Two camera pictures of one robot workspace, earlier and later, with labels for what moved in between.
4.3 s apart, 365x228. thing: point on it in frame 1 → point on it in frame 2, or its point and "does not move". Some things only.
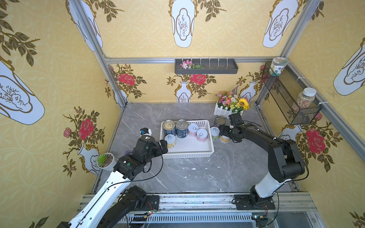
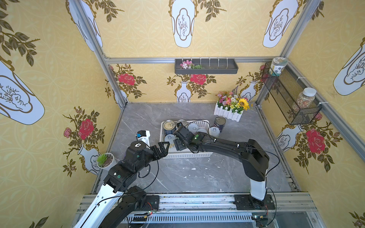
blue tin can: (169, 127) does not move
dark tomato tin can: (219, 121) does not move
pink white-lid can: (192, 129) does not move
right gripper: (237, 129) → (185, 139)
